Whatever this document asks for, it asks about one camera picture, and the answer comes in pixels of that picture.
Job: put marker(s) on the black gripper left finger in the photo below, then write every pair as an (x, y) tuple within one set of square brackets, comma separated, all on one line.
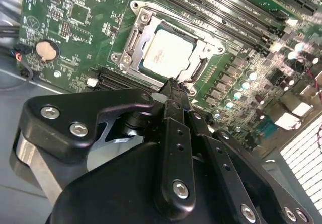
[(176, 171)]

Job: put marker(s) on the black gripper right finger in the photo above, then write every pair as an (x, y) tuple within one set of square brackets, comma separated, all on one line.
[(224, 163)]

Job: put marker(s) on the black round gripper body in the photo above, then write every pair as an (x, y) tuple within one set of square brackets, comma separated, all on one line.
[(113, 196)]

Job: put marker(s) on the silver square CPU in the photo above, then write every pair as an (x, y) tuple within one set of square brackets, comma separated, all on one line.
[(166, 53)]

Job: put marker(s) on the metal socket cover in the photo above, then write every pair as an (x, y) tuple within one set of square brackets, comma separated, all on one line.
[(148, 34)]

